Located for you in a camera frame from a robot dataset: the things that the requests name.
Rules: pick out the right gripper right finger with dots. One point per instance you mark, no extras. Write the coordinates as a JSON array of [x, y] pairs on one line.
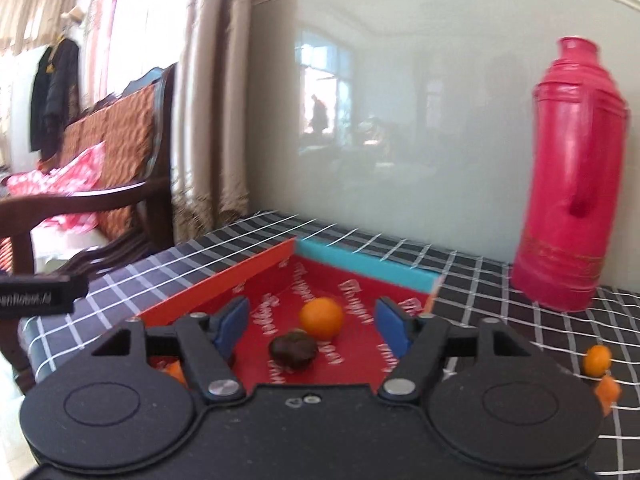
[[418, 344]]

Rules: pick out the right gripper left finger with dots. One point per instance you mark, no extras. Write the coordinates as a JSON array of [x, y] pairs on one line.
[[206, 343]]

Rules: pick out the carrot chunk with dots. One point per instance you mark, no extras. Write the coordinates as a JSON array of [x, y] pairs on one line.
[[174, 370], [608, 392]]

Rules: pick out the dark dried fruit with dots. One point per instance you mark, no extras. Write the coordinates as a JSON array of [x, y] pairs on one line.
[[294, 350]]

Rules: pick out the small orange mid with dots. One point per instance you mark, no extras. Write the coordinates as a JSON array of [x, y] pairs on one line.
[[322, 318]]

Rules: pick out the small orange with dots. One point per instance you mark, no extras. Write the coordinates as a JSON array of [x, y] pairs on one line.
[[597, 361]]

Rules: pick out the dark wooden armchair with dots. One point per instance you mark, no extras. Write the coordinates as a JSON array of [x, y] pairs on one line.
[[133, 198]]

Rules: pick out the colourful cardboard box tray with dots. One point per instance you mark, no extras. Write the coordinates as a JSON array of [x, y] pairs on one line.
[[279, 281]]

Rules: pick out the pink plastic bag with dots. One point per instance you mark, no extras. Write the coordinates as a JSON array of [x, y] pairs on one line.
[[82, 174]]

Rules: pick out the beige lace curtain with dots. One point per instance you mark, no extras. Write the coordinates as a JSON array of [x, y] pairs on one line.
[[208, 165]]

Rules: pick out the black white grid tablecloth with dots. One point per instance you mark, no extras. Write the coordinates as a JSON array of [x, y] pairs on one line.
[[474, 287]]

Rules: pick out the dark hanging coat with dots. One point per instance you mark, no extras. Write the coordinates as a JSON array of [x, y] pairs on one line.
[[55, 99]]

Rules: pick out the red thermos flask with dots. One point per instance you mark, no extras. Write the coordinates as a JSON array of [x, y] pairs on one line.
[[581, 122]]

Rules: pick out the straw hat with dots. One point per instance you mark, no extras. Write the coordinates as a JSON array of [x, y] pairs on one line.
[[75, 15]]

